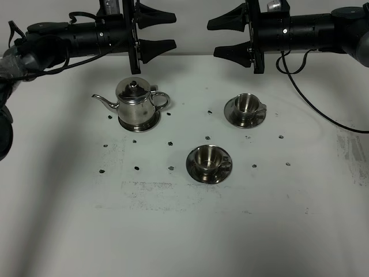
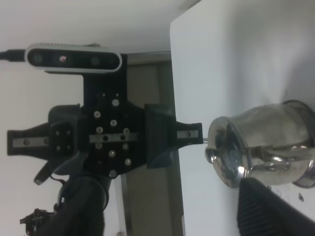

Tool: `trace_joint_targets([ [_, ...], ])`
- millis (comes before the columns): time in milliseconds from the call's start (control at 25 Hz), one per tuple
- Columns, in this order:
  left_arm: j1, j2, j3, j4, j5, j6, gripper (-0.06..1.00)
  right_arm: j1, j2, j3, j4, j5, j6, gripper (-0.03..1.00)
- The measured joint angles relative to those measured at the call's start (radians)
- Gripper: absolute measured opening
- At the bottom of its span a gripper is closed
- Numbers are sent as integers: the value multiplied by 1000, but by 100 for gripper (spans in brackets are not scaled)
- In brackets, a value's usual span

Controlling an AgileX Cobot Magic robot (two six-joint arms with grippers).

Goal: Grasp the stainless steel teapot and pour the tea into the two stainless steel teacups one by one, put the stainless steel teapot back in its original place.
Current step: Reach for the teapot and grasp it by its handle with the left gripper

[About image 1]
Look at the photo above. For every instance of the near stainless steel teacup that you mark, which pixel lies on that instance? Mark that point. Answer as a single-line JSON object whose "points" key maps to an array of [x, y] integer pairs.
{"points": [[210, 159]]}

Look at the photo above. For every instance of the far stainless steel teacup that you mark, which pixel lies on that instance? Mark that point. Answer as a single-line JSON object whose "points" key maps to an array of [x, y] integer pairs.
{"points": [[247, 106]]}

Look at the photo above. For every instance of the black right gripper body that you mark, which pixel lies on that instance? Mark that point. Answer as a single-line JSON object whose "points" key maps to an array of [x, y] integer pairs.
{"points": [[279, 31]]}

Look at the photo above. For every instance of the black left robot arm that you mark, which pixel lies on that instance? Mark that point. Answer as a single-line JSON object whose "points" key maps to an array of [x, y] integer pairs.
{"points": [[50, 48]]}

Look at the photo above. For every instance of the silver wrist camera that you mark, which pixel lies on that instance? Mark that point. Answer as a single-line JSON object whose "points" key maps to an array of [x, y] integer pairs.
{"points": [[109, 7], [278, 6]]}

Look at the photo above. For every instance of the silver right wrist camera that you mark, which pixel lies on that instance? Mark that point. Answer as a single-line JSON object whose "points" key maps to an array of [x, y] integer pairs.
{"points": [[278, 6]]}

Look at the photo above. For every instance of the near stainless steel saucer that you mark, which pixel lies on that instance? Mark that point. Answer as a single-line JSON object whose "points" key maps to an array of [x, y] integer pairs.
{"points": [[206, 179]]}

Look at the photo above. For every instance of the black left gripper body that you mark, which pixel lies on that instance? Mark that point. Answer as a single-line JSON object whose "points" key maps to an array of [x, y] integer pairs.
{"points": [[93, 35]]}

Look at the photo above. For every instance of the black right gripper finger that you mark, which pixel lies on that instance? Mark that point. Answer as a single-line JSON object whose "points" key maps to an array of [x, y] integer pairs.
{"points": [[234, 20], [238, 53]]}

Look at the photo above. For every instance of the round steel teapot saucer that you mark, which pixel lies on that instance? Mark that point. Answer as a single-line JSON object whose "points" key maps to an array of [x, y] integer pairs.
{"points": [[143, 127]]}

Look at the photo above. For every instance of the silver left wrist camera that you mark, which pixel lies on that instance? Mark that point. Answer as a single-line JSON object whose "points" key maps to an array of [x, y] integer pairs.
{"points": [[109, 7]]}

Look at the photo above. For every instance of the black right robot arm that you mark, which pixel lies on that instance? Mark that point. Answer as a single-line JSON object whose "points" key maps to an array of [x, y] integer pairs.
{"points": [[343, 31]]}

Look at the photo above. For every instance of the stainless steel teacup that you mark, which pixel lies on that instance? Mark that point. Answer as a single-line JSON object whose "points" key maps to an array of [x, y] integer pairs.
{"points": [[210, 159], [247, 106]]}

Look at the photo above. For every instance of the stainless steel saucer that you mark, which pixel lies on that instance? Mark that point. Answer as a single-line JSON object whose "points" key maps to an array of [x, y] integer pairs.
{"points": [[206, 179], [231, 118]]}

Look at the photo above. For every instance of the far stainless steel saucer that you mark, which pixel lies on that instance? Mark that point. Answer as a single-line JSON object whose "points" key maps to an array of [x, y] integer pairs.
{"points": [[231, 118]]}

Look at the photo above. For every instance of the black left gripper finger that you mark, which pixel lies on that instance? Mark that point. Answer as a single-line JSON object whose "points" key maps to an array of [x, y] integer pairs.
{"points": [[149, 50], [147, 17]]}

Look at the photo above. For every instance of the stainless steel teapot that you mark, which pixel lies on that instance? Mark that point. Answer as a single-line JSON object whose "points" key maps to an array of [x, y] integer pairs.
{"points": [[137, 100]]}

